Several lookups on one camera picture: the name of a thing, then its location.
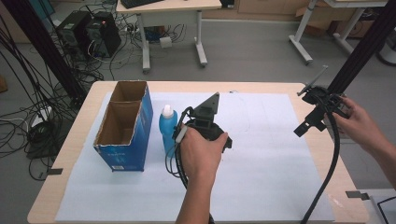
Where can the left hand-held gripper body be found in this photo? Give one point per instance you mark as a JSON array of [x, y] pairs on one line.
[[205, 123]]

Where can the white paper mat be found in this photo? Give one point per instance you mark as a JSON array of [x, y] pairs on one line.
[[264, 161]]

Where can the person's right hand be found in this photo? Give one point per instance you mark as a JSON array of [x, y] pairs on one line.
[[358, 127]]

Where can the grey tape strip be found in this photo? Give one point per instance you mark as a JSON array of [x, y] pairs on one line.
[[54, 171], [357, 195]]

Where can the blue bottle with white cap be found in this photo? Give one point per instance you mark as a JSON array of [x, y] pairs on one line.
[[167, 127]]

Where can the black computer tower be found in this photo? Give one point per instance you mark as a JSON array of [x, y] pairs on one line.
[[73, 32], [104, 35]]

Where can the white-legged desk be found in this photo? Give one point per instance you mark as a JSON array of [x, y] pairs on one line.
[[303, 40]]

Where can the wooden desk with white legs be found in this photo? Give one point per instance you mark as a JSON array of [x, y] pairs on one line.
[[174, 9]]

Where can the person's left hand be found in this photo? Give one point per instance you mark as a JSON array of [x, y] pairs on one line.
[[197, 158]]

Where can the small white box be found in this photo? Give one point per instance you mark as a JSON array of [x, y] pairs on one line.
[[165, 42]]

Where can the white power strip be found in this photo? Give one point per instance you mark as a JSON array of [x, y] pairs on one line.
[[42, 115]]

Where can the blue cardboard box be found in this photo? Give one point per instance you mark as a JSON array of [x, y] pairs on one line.
[[137, 146]]

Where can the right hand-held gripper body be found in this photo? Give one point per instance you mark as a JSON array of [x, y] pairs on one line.
[[323, 96]]

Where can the black metal frame post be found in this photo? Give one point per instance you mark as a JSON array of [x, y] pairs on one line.
[[364, 49], [46, 49]]

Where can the black keyboard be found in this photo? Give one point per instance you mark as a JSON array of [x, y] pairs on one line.
[[137, 2]]

